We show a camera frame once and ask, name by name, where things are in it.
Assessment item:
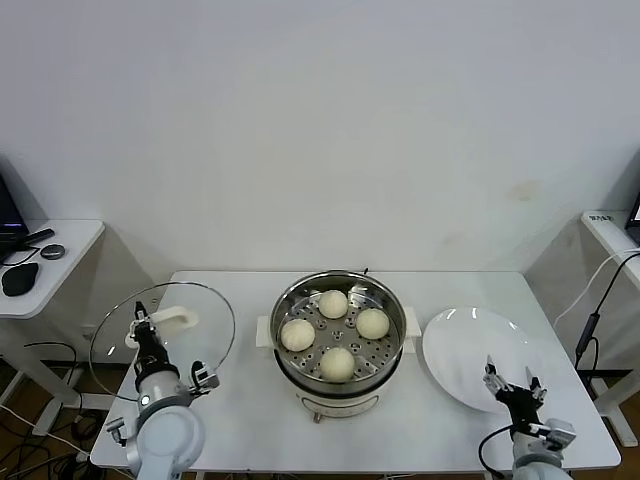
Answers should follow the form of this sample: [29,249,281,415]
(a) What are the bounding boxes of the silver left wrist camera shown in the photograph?
[188,358,222,397]

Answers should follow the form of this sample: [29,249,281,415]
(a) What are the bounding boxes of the thin black desk cable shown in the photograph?
[0,244,41,266]

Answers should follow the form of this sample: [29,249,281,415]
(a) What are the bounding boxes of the black computer mouse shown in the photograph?
[1,261,41,297]

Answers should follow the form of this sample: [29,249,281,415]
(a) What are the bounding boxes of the black cable bundle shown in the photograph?
[69,407,104,444]

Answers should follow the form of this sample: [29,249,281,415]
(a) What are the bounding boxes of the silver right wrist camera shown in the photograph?
[529,418,576,449]

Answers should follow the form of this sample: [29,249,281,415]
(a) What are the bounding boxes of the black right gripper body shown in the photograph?
[492,387,544,441]

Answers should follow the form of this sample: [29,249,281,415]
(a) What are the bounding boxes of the stainless steel steamer basket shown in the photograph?
[255,270,420,389]

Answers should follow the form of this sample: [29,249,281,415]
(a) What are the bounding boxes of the white wall socket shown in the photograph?
[79,324,99,359]

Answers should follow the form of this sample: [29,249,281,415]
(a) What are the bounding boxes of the white floor cable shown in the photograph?
[0,402,94,459]

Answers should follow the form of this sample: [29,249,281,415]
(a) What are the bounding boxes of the black bar remote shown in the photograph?
[22,227,56,246]

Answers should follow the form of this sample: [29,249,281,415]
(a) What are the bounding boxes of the white steamed baozi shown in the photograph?
[280,318,317,353]
[318,288,349,319]
[319,346,356,384]
[354,307,391,340]

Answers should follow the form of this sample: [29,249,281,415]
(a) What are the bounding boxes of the white hanging cable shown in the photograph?
[552,248,640,326]

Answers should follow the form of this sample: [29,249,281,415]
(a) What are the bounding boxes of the black cable with adapter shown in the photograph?
[574,252,640,374]

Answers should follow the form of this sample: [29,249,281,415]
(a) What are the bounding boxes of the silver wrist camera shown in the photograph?
[188,358,222,397]
[529,418,576,449]

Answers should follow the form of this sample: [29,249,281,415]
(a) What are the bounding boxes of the glass pot lid white handle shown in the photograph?
[88,280,236,404]

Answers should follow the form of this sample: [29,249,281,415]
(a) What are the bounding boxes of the white round plate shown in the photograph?
[422,306,547,415]

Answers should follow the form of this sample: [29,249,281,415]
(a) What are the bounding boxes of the white side desk with mouse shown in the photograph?
[0,218,107,436]

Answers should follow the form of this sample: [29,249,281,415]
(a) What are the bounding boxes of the black floor cable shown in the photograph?
[24,341,84,386]

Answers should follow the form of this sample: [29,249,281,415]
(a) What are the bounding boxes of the dark monitor screen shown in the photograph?
[0,154,27,251]

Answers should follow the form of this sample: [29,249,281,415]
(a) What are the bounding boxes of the black laptop on labelled desk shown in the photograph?
[624,192,640,246]

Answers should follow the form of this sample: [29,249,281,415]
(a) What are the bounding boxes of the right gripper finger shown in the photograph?
[523,364,549,404]
[482,354,507,399]

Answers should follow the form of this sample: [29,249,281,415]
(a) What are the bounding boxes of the cream electric cooker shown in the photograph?
[257,344,419,424]

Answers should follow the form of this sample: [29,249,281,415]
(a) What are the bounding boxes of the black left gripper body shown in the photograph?
[130,322,174,376]

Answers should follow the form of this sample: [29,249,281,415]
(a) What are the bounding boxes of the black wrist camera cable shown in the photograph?
[478,424,516,476]

